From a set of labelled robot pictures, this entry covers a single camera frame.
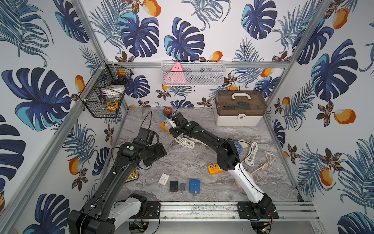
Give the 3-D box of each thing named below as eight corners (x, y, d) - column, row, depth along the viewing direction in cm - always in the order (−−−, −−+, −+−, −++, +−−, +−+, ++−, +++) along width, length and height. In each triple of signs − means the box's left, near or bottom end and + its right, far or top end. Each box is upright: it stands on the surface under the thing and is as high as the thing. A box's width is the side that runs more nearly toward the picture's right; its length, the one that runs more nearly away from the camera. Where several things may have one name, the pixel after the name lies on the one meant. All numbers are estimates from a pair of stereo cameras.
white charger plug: (157, 185, 85) (156, 184, 82) (163, 174, 89) (162, 172, 87) (164, 188, 84) (163, 187, 82) (169, 176, 88) (168, 175, 86)
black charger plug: (169, 191, 82) (169, 190, 80) (170, 182, 85) (169, 181, 83) (178, 191, 82) (178, 190, 80) (178, 182, 85) (178, 181, 83)
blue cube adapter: (189, 194, 82) (189, 191, 77) (189, 182, 86) (189, 179, 82) (200, 194, 82) (200, 191, 77) (199, 182, 86) (200, 179, 82)
